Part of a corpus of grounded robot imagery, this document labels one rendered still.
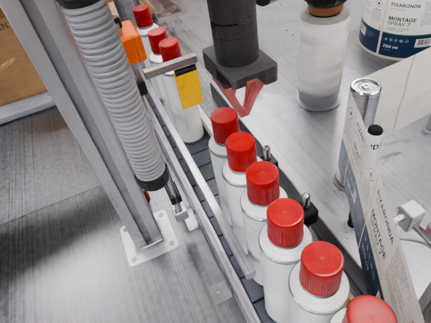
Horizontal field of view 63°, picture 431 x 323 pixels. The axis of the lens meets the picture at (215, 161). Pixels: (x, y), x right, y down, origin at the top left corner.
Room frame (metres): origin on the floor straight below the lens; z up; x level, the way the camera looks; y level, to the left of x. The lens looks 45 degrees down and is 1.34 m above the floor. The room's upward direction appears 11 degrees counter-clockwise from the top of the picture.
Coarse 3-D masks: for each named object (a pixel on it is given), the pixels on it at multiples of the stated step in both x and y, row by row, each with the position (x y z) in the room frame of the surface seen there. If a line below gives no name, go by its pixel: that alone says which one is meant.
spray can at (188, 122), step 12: (168, 48) 0.54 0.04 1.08; (168, 60) 0.54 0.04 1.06; (168, 72) 0.53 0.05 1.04; (168, 84) 0.53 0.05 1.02; (168, 96) 0.54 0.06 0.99; (180, 108) 0.53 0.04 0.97; (192, 108) 0.53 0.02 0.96; (180, 120) 0.53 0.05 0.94; (192, 120) 0.53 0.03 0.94; (180, 132) 0.53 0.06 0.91; (192, 132) 0.53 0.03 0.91
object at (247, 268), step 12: (156, 96) 0.59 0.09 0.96; (156, 108) 0.56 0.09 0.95; (168, 120) 0.51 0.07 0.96; (180, 144) 0.44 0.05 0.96; (192, 168) 0.38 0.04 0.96; (204, 180) 0.35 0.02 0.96; (204, 192) 0.33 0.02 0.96; (216, 204) 0.30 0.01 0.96; (216, 216) 0.28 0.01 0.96; (228, 228) 0.26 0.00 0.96; (228, 240) 0.24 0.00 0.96; (240, 252) 0.22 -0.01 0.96; (240, 264) 0.21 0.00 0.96; (252, 276) 0.19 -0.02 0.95
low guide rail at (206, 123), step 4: (200, 108) 0.59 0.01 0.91; (200, 112) 0.58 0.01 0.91; (204, 112) 0.57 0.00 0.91; (200, 116) 0.57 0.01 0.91; (204, 116) 0.56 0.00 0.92; (204, 120) 0.55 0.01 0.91; (208, 120) 0.54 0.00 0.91; (204, 124) 0.55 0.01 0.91; (208, 124) 0.53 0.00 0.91; (208, 128) 0.52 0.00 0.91; (208, 132) 0.53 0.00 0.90; (212, 132) 0.51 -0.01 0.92
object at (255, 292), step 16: (144, 64) 0.88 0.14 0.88; (192, 144) 0.53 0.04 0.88; (208, 160) 0.47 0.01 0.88; (208, 176) 0.43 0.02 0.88; (208, 208) 0.36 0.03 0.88; (224, 240) 0.29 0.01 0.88; (240, 272) 0.24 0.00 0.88; (256, 288) 0.21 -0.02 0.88; (256, 304) 0.19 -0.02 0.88; (272, 320) 0.17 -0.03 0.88
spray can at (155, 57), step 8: (152, 32) 0.60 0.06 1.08; (160, 32) 0.59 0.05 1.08; (152, 40) 0.59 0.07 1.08; (160, 40) 0.59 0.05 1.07; (152, 48) 0.59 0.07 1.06; (152, 56) 0.59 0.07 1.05; (160, 56) 0.58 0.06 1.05; (152, 64) 0.59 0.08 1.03; (160, 80) 0.58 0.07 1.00; (160, 88) 0.58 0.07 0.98; (160, 96) 0.59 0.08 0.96; (168, 104) 0.58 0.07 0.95; (168, 112) 0.58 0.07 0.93
